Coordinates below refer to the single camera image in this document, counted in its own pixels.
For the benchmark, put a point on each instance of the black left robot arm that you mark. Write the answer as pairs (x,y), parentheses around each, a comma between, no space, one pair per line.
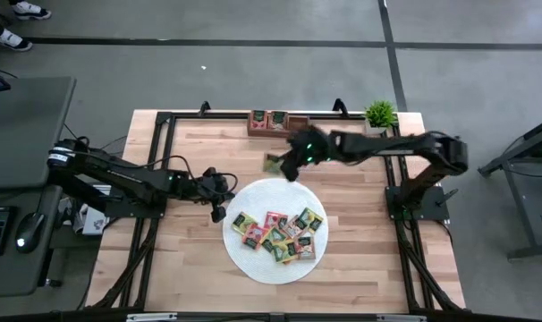
(123,175)

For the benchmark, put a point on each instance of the yellow green tea bag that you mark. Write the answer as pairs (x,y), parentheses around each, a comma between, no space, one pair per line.
(273,237)
(271,164)
(310,220)
(283,251)
(243,222)

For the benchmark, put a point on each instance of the white adapter box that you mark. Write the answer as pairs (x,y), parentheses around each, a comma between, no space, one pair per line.
(95,222)

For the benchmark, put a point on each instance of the black metal table frame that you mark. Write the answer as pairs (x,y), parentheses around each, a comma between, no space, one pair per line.
(222,116)

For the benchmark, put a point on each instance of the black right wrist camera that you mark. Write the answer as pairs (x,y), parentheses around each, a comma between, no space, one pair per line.
(291,173)

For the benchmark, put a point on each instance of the black desk caster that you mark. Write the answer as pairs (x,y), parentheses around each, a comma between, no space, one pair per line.
(53,282)

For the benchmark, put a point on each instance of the person's white shoe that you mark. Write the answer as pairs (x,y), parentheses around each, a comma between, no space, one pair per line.
(29,9)
(12,40)

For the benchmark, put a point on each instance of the dark grey desk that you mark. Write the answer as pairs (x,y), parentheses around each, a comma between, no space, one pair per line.
(11,277)
(25,134)

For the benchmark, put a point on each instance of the black metal side table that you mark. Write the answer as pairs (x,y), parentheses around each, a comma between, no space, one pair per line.
(521,188)

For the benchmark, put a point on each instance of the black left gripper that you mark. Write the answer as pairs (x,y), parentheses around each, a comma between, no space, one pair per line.
(210,188)

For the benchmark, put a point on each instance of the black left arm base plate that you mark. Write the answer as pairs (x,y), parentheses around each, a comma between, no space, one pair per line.
(119,210)

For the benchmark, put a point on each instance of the white round woven placemat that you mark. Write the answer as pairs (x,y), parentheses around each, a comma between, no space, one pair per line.
(253,197)

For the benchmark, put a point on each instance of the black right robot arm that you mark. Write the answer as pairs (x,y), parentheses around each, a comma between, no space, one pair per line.
(387,144)

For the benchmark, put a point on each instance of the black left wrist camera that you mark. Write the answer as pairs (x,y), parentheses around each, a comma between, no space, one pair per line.
(218,214)

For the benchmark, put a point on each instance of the silver metal bracket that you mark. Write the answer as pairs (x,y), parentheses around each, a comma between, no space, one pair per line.
(151,317)
(400,318)

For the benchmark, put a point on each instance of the brown wooden three-slot organizer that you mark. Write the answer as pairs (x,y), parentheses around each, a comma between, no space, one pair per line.
(298,121)

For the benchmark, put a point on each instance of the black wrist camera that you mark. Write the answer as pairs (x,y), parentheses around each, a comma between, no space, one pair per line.
(291,173)
(218,214)

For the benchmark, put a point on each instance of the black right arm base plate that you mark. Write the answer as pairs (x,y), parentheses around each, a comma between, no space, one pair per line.
(432,201)

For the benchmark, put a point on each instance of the black computer mouse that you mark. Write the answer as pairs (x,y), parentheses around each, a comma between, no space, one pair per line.
(29,230)

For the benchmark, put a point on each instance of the green plant in white pot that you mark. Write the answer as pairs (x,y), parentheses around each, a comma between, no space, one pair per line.
(379,114)

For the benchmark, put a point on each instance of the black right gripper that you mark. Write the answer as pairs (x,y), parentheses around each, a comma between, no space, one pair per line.
(313,146)

